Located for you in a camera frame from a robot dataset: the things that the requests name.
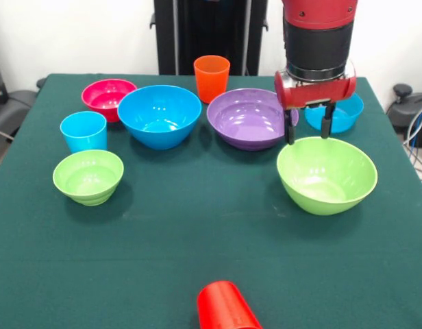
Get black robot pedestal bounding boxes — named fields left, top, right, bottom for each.
left=149, top=0, right=284, bottom=76

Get blue cup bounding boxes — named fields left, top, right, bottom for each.
left=60, top=110, right=108, bottom=154

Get small pinkish red bowl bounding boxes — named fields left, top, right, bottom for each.
left=81, top=78, right=138, bottom=123

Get black equipment base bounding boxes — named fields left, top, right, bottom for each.
left=386, top=83, right=422, bottom=128
left=0, top=89, right=38, bottom=133

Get orange cup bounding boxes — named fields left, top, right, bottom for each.
left=193, top=55, right=232, bottom=105

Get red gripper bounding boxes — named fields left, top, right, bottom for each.
left=273, top=60, right=358, bottom=146

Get blue and white cables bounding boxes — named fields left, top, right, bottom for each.
left=401, top=102, right=422, bottom=179

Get dark green tablecloth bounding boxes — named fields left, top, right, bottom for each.
left=0, top=73, right=422, bottom=329

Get small green bowl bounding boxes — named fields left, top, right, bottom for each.
left=52, top=149, right=125, bottom=207

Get red cup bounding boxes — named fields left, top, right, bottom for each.
left=196, top=280, right=264, bottom=329

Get large blue bowl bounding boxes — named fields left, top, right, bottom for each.
left=116, top=84, right=203, bottom=151

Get large green bowl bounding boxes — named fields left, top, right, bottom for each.
left=275, top=136, right=379, bottom=217

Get small blue bowl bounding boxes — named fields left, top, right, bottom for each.
left=303, top=92, right=365, bottom=134

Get purple bowl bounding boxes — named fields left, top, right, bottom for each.
left=206, top=88, right=299, bottom=151

